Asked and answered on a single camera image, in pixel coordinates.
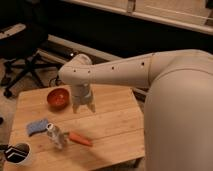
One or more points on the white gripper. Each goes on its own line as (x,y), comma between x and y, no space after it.
(82,95)

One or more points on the red ceramic bowl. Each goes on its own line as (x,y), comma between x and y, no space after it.
(58,98)

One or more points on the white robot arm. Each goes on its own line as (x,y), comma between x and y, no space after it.
(178,110)

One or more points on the orange carrot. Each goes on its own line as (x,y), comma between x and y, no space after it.
(78,139)

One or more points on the clear plastic bottle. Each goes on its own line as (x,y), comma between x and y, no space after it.
(56,135)

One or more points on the wooden table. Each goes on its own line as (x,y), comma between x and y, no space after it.
(115,128)

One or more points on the blue sponge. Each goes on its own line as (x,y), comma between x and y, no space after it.
(36,127)

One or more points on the black and white mug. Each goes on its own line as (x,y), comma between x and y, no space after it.
(19,154)

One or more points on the black office chair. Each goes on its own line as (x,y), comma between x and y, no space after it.
(20,38)

